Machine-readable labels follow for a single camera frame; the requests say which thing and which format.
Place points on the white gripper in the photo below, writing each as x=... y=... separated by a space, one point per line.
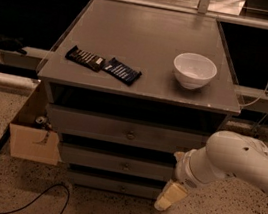
x=182 y=168

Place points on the grey drawer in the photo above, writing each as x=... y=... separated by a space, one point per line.
x=122 y=131
x=111 y=161
x=128 y=188

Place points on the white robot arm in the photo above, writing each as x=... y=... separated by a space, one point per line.
x=225 y=155

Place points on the grey bottom drawer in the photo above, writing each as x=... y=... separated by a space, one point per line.
x=128 y=188

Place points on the grey drawer cabinet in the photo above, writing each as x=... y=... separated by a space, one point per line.
x=147 y=40

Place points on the grey top drawer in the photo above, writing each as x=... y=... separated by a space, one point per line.
x=122 y=131

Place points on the white bowl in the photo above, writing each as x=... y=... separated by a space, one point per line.
x=193 y=71

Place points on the blue snack bar wrapper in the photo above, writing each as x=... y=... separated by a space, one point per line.
x=121 y=71

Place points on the cardboard box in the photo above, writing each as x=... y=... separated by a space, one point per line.
x=30 y=141

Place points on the metal can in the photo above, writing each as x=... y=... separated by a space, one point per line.
x=41 y=120

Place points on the brown snack bar wrapper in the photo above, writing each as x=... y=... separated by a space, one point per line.
x=86 y=59

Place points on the black object on ledge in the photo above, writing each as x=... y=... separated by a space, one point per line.
x=11 y=44

